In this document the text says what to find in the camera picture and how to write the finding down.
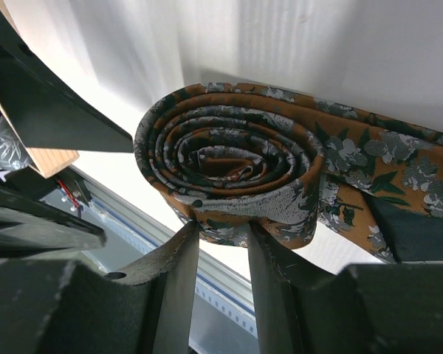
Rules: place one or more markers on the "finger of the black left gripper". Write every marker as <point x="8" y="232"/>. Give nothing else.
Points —
<point x="29" y="227"/>
<point x="44" y="111"/>

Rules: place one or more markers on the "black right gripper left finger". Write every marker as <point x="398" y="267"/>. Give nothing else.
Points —
<point x="63" y="306"/>

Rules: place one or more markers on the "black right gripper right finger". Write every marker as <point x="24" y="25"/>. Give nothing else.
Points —
<point x="366" y="308"/>

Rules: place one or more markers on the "orange grey patterned tie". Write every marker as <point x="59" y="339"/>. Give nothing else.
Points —
<point x="224" y="155"/>

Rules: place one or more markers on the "wooden grid organizer tray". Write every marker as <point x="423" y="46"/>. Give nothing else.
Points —
<point x="47" y="162"/>

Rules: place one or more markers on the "rolled grey leaf-pattern tie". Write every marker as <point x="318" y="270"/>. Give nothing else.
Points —
<point x="13" y="155"/>

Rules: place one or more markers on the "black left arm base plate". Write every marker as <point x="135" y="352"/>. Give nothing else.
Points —
<point x="73" y="189"/>

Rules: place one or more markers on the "aluminium frame rail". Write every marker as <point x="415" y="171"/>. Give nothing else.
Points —
<point x="107" y="206"/>

